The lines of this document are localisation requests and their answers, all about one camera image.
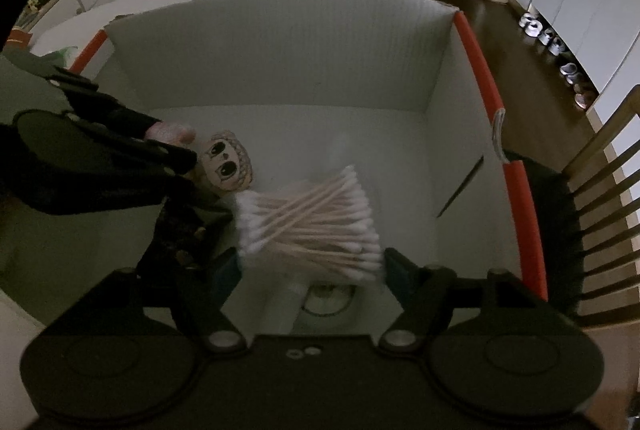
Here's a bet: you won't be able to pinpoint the pale green oval case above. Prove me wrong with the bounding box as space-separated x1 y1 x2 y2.
295 282 362 327

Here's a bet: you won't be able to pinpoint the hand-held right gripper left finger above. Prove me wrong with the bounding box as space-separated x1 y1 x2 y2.
75 247 247 354

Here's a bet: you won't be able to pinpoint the cotton swab pack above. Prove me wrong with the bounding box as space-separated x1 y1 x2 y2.
234 164 387 285

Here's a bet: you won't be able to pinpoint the brown shoes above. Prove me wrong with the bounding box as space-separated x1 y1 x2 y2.
574 82 599 111

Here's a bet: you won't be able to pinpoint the black snack packet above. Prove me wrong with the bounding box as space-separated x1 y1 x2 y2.
137 195 237 292

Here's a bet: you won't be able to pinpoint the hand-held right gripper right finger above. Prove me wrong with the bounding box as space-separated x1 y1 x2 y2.
378 250 546 354

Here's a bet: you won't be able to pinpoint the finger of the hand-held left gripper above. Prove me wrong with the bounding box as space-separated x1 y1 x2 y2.
47 69 157 142
120 139 198 179

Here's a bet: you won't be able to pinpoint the red paper bag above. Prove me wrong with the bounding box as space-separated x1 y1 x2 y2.
7 27 34 49

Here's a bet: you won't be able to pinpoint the red cardboard box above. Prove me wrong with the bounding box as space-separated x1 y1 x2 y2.
0 0 551 346

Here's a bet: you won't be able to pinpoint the wooden chair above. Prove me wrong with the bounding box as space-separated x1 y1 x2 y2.
504 84 640 327

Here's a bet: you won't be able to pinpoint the pink cartoon doll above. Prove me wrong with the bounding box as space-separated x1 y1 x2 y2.
145 122 257 197

